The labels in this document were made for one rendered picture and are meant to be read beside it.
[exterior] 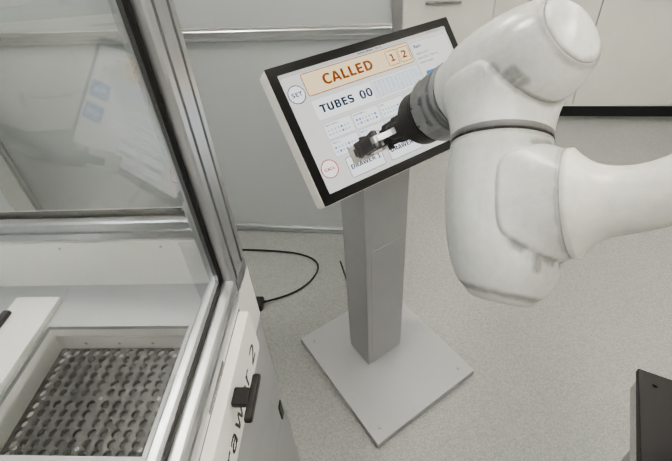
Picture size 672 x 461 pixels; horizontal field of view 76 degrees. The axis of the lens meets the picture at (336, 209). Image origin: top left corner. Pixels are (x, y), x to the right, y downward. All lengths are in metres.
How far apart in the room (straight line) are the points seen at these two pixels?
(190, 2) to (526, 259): 1.66
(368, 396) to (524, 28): 1.42
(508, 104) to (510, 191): 0.09
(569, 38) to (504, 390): 1.49
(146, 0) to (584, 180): 0.46
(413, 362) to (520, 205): 1.38
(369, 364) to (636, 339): 1.05
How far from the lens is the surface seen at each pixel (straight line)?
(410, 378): 1.71
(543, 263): 0.42
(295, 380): 1.77
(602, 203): 0.42
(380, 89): 1.03
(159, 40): 0.55
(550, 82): 0.44
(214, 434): 0.68
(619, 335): 2.09
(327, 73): 0.99
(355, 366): 1.73
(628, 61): 3.45
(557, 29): 0.44
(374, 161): 0.97
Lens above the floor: 1.52
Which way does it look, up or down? 39 degrees down
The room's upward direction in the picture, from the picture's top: 5 degrees counter-clockwise
